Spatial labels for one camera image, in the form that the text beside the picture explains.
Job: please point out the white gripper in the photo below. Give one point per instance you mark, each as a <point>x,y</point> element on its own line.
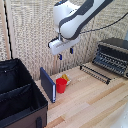
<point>63,43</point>

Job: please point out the white black Franka arm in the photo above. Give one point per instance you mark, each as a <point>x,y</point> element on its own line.
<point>77,16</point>

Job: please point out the yellow toy object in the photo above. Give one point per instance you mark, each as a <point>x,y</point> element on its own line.
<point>64,77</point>

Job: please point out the red plastic cup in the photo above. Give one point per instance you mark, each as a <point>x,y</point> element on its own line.
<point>61,86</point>

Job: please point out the dark blue book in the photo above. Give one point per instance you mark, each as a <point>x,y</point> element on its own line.
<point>48,85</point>

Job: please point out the beige woven folding screen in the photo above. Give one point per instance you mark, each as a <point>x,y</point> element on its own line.
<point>33,30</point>

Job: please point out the black fabric storage box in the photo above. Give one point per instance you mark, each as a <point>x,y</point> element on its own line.
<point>18,96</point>

